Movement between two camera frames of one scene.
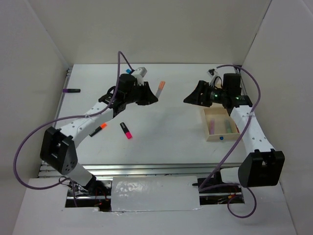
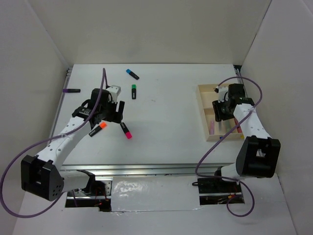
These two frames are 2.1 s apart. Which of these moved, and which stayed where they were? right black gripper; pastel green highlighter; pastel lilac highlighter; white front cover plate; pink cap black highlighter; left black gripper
Moved: left black gripper; right black gripper
Stayed: pastel green highlighter; white front cover plate; pink cap black highlighter; pastel lilac highlighter
